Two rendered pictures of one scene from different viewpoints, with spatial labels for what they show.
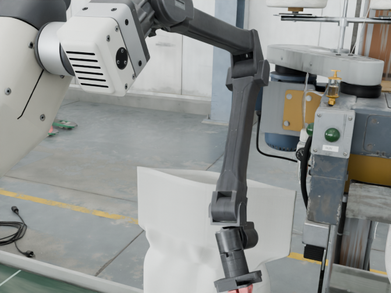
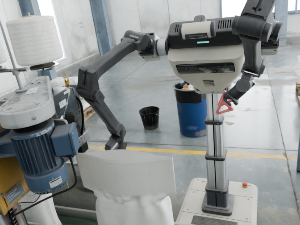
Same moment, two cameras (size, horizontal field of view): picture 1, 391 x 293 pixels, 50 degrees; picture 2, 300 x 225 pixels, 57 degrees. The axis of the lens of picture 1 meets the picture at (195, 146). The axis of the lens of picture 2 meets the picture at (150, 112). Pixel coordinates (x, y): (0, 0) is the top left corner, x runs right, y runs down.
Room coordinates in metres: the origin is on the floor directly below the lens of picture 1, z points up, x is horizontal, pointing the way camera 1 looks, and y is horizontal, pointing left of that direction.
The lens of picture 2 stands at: (2.28, 0.11, 1.69)
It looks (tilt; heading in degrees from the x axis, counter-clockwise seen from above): 22 degrees down; 180
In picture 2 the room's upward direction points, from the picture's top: 8 degrees counter-clockwise
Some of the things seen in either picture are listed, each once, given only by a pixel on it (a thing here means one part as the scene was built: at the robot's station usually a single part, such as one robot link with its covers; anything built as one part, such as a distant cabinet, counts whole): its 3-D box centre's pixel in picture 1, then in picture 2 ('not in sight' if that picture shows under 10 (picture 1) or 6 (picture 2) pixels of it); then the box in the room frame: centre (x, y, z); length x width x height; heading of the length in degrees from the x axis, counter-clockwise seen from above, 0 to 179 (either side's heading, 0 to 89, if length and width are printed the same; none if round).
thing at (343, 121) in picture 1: (333, 132); (74, 91); (0.83, -0.28, 1.29); 0.08 x 0.05 x 0.09; 69
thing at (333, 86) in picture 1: (333, 86); (66, 80); (0.89, -0.29, 1.37); 0.03 x 0.02 x 0.03; 69
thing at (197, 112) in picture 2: not in sight; (193, 108); (-1.07, 0.66, 0.32); 0.51 x 0.48 x 0.65; 159
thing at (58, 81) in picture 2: not in sight; (66, 82); (-2.41, -1.26, 0.56); 0.67 x 0.43 x 0.15; 69
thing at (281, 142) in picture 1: (289, 111); (41, 156); (1.37, -0.31, 1.21); 0.15 x 0.15 x 0.25
